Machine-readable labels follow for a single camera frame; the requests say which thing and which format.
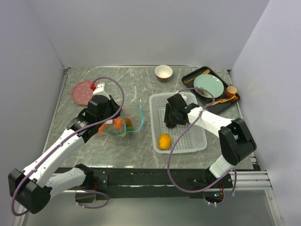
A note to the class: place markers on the light green plate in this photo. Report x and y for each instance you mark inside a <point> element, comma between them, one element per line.
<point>210,83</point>

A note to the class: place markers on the clear blue-zipper zip bag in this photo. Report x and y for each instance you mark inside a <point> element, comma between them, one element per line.
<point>134,113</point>

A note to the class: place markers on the wooden fork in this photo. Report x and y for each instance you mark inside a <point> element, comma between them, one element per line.
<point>193,78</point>

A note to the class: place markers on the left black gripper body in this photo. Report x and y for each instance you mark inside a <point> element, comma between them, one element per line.
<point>111,110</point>

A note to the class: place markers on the yellow orange persimmon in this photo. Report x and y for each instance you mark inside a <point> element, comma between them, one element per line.
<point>164,141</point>

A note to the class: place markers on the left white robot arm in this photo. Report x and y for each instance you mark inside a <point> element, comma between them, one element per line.
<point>35,185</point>

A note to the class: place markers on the white plastic basket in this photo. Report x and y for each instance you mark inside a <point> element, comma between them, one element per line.
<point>192,141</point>

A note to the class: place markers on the wooden spoon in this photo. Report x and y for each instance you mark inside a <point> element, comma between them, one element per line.
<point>221,101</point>

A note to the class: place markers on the orange small cup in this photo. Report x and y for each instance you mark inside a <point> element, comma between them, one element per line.
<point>231,91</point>

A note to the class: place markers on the dark purple mangosteen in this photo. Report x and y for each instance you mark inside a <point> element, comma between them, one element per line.
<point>170,125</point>

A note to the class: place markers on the pink dotted plate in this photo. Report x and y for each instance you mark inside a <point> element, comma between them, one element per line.
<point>81,93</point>

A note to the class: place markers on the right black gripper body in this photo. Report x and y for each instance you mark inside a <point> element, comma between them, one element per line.
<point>173,117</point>

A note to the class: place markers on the black tray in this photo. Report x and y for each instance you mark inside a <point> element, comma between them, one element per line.
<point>223,76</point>

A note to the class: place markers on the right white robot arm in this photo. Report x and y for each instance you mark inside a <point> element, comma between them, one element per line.
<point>235,138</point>

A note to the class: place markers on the brown kiwi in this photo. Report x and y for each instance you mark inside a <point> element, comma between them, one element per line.
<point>128,122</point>

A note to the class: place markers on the white patterned bowl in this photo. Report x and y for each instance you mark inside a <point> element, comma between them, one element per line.
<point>163,73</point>

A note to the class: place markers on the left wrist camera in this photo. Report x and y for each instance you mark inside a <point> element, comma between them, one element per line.
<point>99,89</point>

